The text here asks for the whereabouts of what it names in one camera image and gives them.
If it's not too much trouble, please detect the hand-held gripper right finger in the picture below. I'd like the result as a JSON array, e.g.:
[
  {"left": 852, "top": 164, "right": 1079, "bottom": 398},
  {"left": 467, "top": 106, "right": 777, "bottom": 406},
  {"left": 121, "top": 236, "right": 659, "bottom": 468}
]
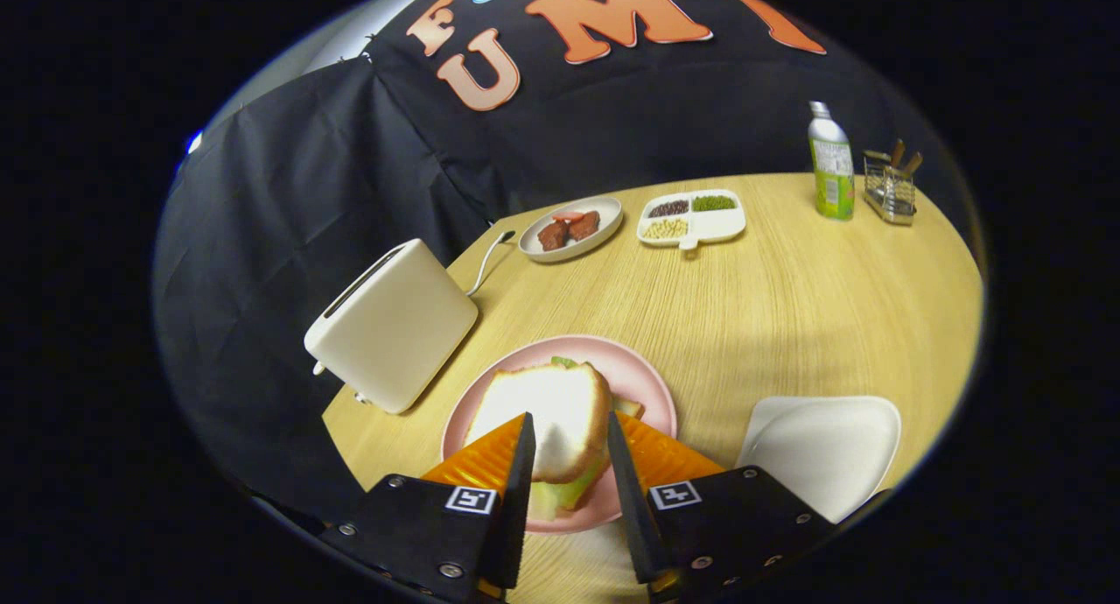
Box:
[{"left": 606, "top": 411, "right": 837, "bottom": 604}]

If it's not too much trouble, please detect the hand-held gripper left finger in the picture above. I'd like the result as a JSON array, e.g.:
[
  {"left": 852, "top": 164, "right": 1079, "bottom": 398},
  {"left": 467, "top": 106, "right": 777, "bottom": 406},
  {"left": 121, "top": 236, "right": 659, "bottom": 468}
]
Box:
[{"left": 319, "top": 411, "right": 537, "bottom": 604}]

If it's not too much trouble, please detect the green lettuce leaf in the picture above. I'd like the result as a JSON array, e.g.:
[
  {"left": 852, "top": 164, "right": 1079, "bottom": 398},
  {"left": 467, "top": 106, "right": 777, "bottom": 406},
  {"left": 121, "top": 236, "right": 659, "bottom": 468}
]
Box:
[{"left": 529, "top": 355, "right": 613, "bottom": 522}]

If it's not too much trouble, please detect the toasted bread slice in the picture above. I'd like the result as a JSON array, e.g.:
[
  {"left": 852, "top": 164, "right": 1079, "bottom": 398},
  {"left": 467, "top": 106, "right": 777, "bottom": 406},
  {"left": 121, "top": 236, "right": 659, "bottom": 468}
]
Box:
[{"left": 464, "top": 362, "right": 613, "bottom": 485}]

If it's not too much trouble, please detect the pink round plate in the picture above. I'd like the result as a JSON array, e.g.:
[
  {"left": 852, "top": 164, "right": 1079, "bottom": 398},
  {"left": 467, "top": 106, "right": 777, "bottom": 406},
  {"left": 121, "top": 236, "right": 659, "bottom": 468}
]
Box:
[{"left": 440, "top": 334, "right": 679, "bottom": 536}]

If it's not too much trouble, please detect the white square plate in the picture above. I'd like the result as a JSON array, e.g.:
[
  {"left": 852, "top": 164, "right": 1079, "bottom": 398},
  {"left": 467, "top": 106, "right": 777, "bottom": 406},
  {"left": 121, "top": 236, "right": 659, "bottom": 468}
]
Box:
[{"left": 737, "top": 396, "right": 902, "bottom": 524}]

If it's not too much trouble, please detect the white toaster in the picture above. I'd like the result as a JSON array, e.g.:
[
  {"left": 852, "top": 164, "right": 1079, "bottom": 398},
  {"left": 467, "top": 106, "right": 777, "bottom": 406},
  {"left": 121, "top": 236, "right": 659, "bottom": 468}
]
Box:
[{"left": 304, "top": 238, "right": 480, "bottom": 415}]

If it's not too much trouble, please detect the white oval plate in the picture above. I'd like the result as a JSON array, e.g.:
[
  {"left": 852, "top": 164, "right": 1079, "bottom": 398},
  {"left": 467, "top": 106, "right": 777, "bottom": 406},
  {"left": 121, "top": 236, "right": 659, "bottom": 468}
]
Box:
[{"left": 518, "top": 195, "right": 625, "bottom": 263}]

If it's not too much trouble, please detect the white divided dish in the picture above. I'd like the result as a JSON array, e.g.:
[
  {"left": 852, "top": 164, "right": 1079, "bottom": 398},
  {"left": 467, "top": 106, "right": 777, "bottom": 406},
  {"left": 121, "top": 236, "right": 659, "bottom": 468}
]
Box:
[{"left": 636, "top": 189, "right": 747, "bottom": 251}]

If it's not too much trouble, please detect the green drink bottle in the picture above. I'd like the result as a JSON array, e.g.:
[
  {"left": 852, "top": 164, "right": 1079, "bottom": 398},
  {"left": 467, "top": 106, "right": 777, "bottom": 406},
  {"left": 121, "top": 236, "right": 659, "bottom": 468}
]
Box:
[{"left": 808, "top": 101, "right": 857, "bottom": 221}]

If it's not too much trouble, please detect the black backdrop cloth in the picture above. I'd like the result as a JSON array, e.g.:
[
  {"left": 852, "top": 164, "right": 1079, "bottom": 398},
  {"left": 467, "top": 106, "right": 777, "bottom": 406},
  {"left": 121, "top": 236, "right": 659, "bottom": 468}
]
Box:
[{"left": 153, "top": 0, "right": 972, "bottom": 517}]

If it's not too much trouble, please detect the white toaster cable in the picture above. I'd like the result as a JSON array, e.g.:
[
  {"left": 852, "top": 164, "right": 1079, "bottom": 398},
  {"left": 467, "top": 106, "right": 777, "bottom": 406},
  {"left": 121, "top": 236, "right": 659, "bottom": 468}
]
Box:
[{"left": 465, "top": 229, "right": 517, "bottom": 297}]

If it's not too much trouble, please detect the wire cutlery holder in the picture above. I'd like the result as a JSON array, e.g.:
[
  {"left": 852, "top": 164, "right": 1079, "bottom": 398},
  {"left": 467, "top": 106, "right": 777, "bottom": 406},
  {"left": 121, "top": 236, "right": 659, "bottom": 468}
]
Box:
[{"left": 862, "top": 149, "right": 920, "bottom": 227}]

